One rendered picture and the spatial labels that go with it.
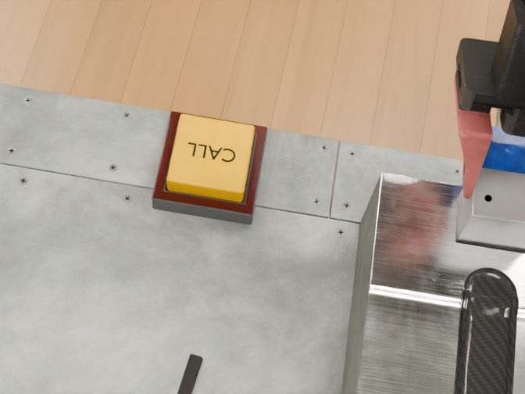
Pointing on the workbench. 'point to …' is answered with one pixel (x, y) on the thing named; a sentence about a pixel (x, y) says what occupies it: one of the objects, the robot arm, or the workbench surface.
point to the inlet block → (496, 197)
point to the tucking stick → (190, 374)
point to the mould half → (416, 291)
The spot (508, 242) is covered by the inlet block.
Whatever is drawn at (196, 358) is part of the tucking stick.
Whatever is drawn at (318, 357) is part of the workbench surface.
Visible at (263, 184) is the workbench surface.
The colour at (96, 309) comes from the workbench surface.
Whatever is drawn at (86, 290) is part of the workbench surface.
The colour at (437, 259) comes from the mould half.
